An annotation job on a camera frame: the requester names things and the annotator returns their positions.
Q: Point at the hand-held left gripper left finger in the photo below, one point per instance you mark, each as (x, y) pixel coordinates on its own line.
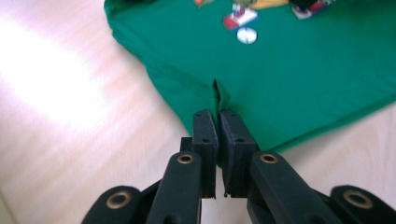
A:
(206, 149)

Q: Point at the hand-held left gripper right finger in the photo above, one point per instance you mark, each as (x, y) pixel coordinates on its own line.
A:
(236, 155)

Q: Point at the green dinosaur print t-shirt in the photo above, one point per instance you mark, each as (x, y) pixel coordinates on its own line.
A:
(280, 77)

